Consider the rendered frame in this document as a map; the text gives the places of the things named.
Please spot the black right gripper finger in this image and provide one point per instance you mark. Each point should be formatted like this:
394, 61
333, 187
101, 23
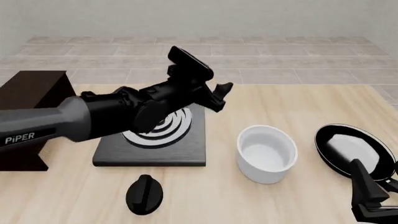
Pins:
363, 186

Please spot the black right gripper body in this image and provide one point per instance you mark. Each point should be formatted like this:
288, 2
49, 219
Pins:
376, 214

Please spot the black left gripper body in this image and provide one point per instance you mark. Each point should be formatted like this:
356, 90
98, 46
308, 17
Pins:
214, 100

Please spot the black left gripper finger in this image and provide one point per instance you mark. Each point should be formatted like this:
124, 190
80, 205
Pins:
224, 89

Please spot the grey and black left robot arm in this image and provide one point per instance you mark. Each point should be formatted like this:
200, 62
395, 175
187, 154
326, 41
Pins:
71, 119

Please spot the white bowl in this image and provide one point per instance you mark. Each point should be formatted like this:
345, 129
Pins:
267, 163

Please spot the dark brown wooden cabinet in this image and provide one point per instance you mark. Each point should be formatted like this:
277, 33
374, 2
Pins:
31, 88

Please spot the small flat black plate on stalk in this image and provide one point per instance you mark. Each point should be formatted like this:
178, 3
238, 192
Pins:
191, 61

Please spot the flat black stove plate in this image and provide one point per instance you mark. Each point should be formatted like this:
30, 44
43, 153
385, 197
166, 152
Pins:
186, 151

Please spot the black frying pan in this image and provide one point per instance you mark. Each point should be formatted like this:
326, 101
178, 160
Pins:
325, 136

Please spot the round black stove knob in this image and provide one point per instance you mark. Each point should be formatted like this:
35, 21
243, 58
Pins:
144, 196

